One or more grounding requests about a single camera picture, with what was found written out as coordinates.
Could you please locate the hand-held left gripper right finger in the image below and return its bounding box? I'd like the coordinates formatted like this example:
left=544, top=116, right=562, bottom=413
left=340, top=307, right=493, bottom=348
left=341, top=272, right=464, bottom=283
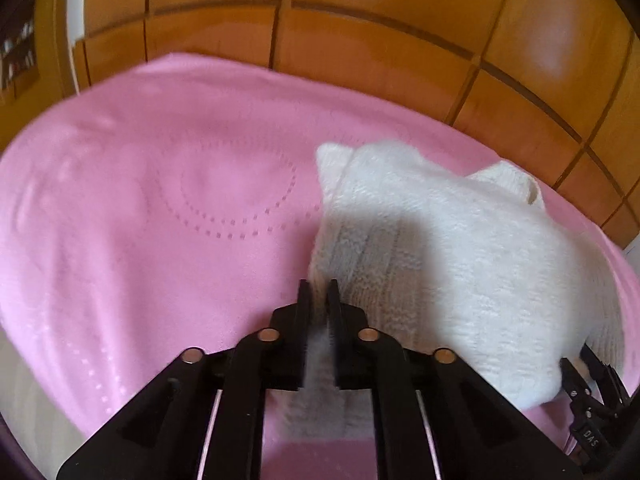
left=326, top=279, right=583, bottom=480

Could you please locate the white bed sheet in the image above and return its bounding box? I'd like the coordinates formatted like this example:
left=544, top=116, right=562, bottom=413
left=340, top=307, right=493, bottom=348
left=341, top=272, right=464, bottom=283
left=0, top=330, right=86, bottom=466

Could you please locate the wooden glass-door cabinet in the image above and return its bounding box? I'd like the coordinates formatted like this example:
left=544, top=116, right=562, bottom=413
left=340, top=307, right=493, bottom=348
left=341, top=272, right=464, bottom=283
left=0, top=0, right=66, bottom=106

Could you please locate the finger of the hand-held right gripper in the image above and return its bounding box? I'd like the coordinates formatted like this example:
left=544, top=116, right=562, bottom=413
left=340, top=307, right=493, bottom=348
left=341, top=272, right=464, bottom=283
left=580, top=344, right=632, bottom=418
left=559, top=357, right=593, bottom=413

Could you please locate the white knit sweater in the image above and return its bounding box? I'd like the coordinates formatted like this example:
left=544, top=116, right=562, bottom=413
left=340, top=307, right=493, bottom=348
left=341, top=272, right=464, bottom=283
left=277, top=141, right=626, bottom=438

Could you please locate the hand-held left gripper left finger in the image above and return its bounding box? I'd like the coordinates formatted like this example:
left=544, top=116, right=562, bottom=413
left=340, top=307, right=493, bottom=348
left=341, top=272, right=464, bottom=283
left=56, top=280, right=313, bottom=480

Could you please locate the wooden wardrobe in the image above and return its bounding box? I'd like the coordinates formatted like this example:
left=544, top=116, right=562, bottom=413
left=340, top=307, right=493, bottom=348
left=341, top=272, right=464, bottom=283
left=70, top=0, right=640, bottom=251

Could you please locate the pink blanket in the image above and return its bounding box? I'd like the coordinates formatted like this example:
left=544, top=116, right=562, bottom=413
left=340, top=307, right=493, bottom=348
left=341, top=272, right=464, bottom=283
left=0, top=52, right=640, bottom=480

